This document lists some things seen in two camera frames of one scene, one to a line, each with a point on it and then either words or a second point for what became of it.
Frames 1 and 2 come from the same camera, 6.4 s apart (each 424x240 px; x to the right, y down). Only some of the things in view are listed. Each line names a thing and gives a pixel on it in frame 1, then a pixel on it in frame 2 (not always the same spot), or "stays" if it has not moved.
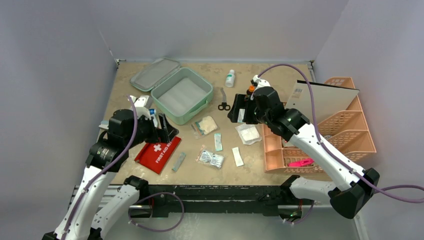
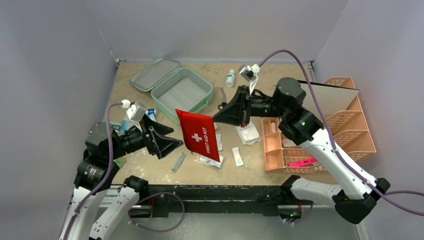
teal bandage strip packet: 218,142 stays
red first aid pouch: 155,155 → 198,133
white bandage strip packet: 238,159 stays
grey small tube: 179,161 stays
